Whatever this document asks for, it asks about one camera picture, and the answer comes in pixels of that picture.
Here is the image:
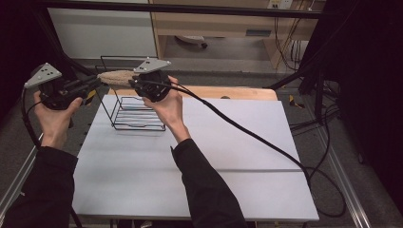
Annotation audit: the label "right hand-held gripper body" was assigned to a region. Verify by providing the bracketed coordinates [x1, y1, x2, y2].
[128, 57, 173, 104]

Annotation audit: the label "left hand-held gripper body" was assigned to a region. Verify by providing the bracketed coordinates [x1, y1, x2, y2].
[24, 62, 84, 111]

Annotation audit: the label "beige towel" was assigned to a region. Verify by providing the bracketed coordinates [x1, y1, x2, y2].
[96, 69, 139, 87]

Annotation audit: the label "black wire rack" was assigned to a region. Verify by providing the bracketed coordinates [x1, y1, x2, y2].
[89, 55, 168, 132]

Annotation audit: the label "person's right hand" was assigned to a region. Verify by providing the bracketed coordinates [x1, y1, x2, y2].
[141, 75, 192, 144]

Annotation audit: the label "person's left hand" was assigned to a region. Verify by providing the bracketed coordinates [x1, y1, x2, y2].
[32, 89, 84, 150]

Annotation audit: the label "yellow black tape strip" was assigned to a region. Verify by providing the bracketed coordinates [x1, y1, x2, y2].
[288, 94, 306, 110]
[83, 88, 97, 106]

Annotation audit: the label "white cabinet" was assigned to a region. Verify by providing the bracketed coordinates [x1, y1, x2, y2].
[48, 0, 159, 60]

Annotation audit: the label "white chair base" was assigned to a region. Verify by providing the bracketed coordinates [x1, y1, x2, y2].
[174, 34, 209, 49]

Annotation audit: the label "black curtain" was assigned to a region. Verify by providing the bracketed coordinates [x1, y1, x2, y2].
[0, 0, 80, 122]
[298, 0, 403, 207]

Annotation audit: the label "wooden table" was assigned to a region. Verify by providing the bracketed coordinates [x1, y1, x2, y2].
[107, 85, 279, 102]

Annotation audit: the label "light wooden desk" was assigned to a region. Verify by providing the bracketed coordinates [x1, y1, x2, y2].
[148, 0, 328, 70]

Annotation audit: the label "white table board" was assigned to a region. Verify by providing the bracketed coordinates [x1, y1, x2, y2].
[71, 94, 320, 222]

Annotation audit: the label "white power strip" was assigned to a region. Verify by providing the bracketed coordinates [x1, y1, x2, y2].
[266, 0, 295, 10]

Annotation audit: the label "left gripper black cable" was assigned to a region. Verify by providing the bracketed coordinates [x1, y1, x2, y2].
[20, 86, 84, 228]

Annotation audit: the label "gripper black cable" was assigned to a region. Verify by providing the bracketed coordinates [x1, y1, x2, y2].
[20, 86, 84, 228]
[134, 79, 347, 219]

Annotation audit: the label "black horizontal frame bar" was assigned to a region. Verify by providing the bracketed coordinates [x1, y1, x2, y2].
[31, 0, 332, 20]

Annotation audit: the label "aluminium floor rail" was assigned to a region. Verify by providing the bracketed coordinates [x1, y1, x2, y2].
[312, 124, 373, 228]
[0, 132, 46, 219]

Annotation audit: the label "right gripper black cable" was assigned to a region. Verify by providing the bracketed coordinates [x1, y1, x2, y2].
[134, 79, 347, 219]

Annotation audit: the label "hanging cables bundle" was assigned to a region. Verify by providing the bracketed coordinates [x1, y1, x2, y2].
[273, 16, 303, 73]

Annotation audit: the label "black floor cables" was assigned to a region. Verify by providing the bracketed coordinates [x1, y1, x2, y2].
[288, 80, 341, 136]

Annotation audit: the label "black frame post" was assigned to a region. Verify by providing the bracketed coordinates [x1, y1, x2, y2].
[314, 67, 326, 125]

